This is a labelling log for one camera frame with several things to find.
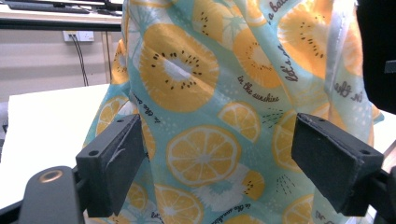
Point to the desk with black edge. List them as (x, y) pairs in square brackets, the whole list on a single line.
[(46, 24)]

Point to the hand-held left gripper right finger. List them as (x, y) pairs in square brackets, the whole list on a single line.
[(330, 161)]

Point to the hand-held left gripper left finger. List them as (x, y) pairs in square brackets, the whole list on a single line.
[(112, 168)]

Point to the black keyboard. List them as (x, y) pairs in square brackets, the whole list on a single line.
[(46, 7)]

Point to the fruit-print cloth bag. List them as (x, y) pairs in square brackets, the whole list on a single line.
[(199, 93)]

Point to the white wall outlet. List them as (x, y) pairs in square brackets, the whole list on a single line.
[(79, 35)]

